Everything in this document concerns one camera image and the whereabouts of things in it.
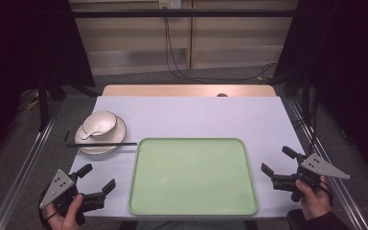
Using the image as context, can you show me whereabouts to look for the white bowl with dark rim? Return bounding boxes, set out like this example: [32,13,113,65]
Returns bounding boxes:
[81,109,119,140]

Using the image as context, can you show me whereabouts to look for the black horizontal bar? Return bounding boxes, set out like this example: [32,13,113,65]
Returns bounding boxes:
[71,9,299,19]

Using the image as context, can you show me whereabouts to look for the pair of black chopsticks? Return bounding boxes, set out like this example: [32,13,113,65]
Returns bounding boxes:
[65,142,139,149]

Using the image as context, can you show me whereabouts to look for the light green tray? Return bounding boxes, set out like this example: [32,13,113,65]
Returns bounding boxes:
[127,137,259,217]

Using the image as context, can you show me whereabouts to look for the white ceramic spoon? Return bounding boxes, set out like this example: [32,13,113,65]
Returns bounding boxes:
[80,122,110,141]

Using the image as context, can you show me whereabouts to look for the dark curtain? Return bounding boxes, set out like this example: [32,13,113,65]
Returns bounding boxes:
[271,0,368,185]
[0,0,96,171]

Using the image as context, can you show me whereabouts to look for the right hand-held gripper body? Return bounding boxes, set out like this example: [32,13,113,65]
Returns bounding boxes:
[270,152,352,203]

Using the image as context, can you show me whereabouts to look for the person's right hand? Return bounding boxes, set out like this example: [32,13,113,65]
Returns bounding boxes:
[294,175,333,222]

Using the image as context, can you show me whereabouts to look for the yellow cable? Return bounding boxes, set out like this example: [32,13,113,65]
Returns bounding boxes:
[18,88,42,112]

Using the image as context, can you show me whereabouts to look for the black stand post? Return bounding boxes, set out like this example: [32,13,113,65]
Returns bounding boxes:
[35,75,51,132]
[301,68,311,113]

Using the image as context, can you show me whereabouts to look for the white table mat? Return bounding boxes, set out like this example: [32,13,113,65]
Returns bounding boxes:
[68,95,307,220]

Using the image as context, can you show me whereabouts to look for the white wall outlet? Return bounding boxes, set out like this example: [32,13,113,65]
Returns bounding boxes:
[158,0,183,10]

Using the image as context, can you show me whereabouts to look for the person's grey clothing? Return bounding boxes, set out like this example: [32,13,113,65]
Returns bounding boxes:
[135,219,247,230]

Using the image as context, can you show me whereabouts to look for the metal floor rail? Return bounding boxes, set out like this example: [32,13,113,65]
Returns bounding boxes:
[287,96,368,230]
[0,98,64,230]

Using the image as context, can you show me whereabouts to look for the person's left hand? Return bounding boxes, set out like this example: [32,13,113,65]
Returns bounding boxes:
[42,194,84,230]

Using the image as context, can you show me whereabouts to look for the black cable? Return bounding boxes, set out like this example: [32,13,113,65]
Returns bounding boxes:
[165,15,269,82]
[163,7,278,83]

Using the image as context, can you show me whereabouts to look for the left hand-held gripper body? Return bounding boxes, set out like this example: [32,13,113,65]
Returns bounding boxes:
[38,169,107,226]

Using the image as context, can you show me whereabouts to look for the white plate with dark rim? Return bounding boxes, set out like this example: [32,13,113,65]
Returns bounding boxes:
[74,114,128,157]

